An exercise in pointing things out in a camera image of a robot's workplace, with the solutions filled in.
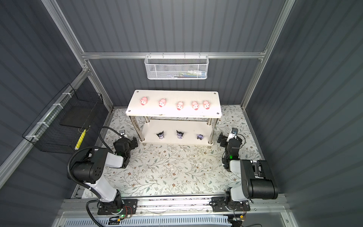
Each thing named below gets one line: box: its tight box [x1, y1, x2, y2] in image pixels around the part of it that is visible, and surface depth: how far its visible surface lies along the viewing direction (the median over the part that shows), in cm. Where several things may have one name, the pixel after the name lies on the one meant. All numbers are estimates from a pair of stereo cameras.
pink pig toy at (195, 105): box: [191, 101, 200, 111], surface depth 72 cm
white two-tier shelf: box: [125, 89, 223, 145], surface depth 80 cm
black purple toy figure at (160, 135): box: [155, 130, 165, 140], surface depth 93 cm
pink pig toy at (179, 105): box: [176, 101, 184, 111], surface depth 73 cm
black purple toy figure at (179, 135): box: [175, 129, 184, 140], surface depth 92 cm
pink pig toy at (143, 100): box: [139, 96, 148, 106], surface depth 75 cm
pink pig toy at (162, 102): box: [158, 97, 167, 108], surface depth 74 cm
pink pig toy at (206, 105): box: [203, 100, 211, 110], surface depth 73 cm
